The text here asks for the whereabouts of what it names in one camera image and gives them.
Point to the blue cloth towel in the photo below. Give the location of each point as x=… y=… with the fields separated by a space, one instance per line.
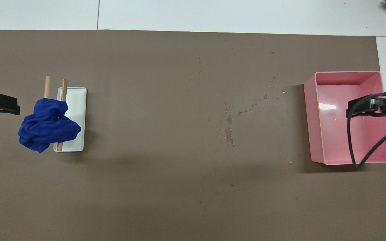
x=45 y=124

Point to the white towel rack base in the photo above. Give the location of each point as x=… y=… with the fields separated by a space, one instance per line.
x=77 y=107

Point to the spilled water puddle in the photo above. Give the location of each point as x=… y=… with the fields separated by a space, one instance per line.
x=228 y=134

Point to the pink plastic bin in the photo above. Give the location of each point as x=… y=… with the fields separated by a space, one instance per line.
x=343 y=134

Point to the brown table mat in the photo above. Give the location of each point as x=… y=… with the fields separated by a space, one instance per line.
x=179 y=187

